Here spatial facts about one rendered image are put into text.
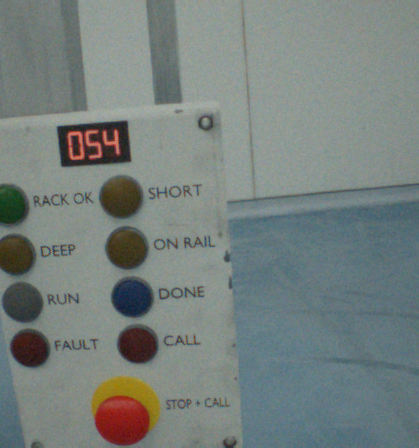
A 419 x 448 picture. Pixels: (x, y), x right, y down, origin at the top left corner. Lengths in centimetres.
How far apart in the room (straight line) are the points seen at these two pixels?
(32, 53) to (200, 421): 30
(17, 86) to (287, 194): 396
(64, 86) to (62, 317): 17
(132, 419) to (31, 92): 25
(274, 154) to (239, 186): 28
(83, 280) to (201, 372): 11
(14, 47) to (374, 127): 406
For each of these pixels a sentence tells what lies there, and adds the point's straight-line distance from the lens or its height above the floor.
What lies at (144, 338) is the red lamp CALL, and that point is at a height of 95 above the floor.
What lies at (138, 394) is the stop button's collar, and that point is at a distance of 56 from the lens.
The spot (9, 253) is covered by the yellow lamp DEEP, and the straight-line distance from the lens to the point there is 53.
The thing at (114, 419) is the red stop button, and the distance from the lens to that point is 54.
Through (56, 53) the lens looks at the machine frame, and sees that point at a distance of 56.
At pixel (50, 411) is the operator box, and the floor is 89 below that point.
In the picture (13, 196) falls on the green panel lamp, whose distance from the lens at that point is 52.
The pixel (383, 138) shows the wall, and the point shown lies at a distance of 459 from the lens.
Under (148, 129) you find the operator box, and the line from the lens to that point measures 50.
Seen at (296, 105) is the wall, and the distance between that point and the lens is 441.
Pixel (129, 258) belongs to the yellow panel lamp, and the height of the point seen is 101.
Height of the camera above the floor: 116
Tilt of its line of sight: 15 degrees down
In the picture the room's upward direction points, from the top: 4 degrees counter-clockwise
